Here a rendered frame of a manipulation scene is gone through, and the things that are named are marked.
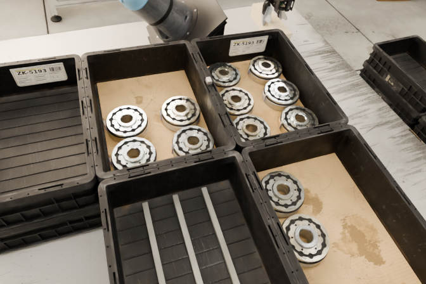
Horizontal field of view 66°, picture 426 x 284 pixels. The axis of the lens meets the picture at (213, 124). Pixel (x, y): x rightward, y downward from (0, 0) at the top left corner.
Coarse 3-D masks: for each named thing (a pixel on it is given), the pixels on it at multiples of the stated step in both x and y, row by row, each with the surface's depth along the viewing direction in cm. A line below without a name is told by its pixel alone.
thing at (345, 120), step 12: (216, 36) 97; (228, 36) 97; (240, 36) 98; (300, 60) 93; (204, 72) 86; (312, 72) 90; (216, 96) 81; (336, 108) 82; (228, 120) 76; (348, 120) 80; (288, 132) 75; (300, 132) 76; (240, 144) 72; (252, 144) 72
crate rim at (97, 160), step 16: (128, 48) 89; (144, 48) 90; (192, 48) 92; (208, 96) 81; (96, 128) 71; (224, 128) 75; (96, 144) 70; (96, 160) 66; (160, 160) 68; (176, 160) 68; (112, 176) 64
